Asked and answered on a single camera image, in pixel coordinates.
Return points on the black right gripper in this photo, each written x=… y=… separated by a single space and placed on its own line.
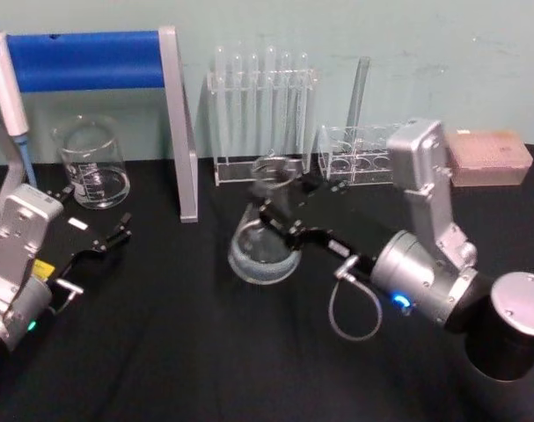
x=332 y=239

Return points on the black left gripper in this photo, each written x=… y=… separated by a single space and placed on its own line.
x=75 y=239

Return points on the clear glass conical flask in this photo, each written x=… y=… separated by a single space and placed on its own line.
x=262 y=259

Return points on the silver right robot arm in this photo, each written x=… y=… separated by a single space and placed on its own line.
x=429 y=264

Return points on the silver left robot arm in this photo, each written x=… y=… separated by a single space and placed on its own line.
x=18 y=228

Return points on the tall clear acrylic tube rack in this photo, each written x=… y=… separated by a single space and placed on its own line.
x=262 y=171

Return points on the clear glass beaker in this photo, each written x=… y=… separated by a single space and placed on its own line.
x=95 y=171

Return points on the low clear acrylic rack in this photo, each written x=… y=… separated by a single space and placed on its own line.
x=359 y=162

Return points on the clear test tube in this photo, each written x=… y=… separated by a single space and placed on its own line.
x=271 y=101
x=302 y=105
x=252 y=105
x=237 y=105
x=221 y=101
x=286 y=105

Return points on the clear glass rod tube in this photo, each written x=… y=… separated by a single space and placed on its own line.
x=358 y=101

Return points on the white and blue pipette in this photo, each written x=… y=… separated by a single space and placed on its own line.
x=7 y=96

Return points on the blue padded stand bar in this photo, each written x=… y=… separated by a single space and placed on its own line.
x=86 y=61

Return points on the black table cloth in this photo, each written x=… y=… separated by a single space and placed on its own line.
x=183 y=351

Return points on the pink pipette tip box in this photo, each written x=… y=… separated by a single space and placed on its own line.
x=488 y=158

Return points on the grey metal stand post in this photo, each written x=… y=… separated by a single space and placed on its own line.
x=180 y=140

